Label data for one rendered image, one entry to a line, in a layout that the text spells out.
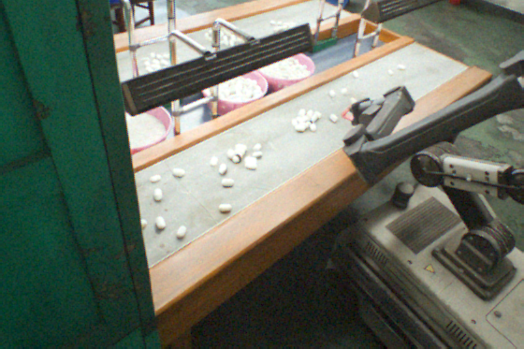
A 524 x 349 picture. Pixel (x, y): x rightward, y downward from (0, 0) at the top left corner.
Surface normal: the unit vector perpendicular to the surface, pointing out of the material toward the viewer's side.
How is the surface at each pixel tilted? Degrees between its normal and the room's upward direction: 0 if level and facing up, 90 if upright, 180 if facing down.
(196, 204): 0
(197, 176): 0
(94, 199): 90
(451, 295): 0
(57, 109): 90
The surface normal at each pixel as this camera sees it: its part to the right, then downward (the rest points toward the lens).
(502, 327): 0.11, -0.76
